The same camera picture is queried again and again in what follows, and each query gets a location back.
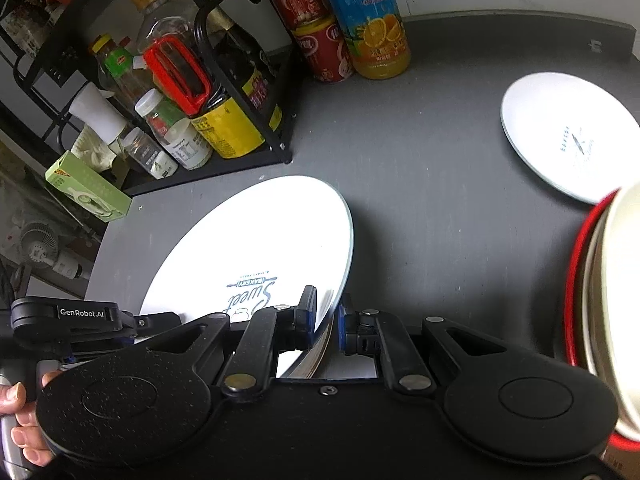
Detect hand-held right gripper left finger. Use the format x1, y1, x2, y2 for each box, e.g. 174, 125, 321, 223
134, 286, 318, 401

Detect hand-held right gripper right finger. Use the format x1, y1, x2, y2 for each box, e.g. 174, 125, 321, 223
338, 296, 551, 402

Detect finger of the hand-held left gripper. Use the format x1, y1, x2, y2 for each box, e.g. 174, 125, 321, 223
125, 311, 183, 346

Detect deep white printed plate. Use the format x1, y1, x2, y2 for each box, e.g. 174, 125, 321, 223
139, 175, 355, 378

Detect red and black bowl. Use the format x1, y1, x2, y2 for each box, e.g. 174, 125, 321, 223
567, 195, 640, 458

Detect small white plate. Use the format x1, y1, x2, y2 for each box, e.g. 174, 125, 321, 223
500, 73, 640, 206

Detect person's left hand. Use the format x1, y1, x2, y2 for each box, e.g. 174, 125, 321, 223
0, 370, 63, 468

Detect small white fan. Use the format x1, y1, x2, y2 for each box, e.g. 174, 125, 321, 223
17, 222, 93, 281

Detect green carton box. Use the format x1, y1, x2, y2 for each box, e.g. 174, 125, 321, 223
45, 151, 133, 223

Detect black metal rack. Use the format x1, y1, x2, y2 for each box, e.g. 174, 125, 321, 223
0, 0, 311, 198

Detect small clear jar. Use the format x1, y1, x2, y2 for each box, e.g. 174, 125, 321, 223
119, 127, 178, 180

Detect white crumpled cloth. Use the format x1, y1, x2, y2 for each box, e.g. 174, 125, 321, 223
70, 125, 123, 173

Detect white supplement jar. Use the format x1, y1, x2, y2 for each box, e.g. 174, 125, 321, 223
162, 117, 213, 171

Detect white-capped seasoning jar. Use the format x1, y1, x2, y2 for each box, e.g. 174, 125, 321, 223
135, 89, 188, 136

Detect white-capped spray bottle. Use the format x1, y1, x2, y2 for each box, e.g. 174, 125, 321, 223
67, 82, 128, 156

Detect dark soy sauce bottle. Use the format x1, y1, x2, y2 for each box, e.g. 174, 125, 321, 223
207, 5, 283, 133

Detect green-label sauce bottle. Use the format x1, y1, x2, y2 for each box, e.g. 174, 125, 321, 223
90, 35, 151, 106

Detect orange juice bottle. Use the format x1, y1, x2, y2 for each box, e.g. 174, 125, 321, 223
312, 0, 412, 81

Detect row of seasoning packets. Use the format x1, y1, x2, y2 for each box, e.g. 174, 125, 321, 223
0, 0, 66, 56

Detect oil bottle with red handle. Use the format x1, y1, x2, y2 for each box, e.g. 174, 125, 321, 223
132, 0, 266, 161

